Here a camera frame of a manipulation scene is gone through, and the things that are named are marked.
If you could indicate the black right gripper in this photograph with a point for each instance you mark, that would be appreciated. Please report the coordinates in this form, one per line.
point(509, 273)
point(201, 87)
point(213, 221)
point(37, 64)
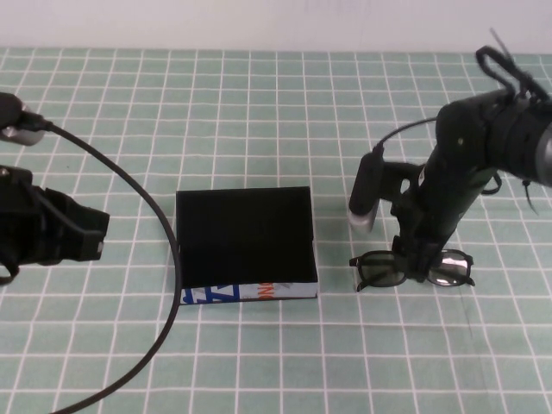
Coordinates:
point(440, 198)

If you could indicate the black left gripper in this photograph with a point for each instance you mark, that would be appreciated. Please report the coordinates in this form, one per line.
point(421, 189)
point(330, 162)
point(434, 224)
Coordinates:
point(21, 224)

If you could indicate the black framed glasses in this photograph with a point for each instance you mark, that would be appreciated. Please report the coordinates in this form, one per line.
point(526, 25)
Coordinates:
point(379, 271)

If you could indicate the black glasses case printed side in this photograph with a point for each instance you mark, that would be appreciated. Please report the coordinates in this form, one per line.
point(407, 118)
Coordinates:
point(246, 241)

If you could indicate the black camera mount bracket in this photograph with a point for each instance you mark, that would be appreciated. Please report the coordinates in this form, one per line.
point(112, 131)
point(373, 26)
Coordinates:
point(397, 177)

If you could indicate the right wrist camera black silver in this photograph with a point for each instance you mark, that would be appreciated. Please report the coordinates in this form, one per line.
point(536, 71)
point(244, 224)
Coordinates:
point(364, 190)

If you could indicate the wrist camera black silver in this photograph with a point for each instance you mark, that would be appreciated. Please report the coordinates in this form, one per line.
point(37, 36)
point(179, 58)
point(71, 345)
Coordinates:
point(15, 129)
point(364, 190)

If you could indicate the left wrist camera black silver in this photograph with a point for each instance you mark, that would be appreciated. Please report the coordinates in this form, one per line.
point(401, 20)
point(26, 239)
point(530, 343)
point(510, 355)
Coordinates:
point(15, 129)

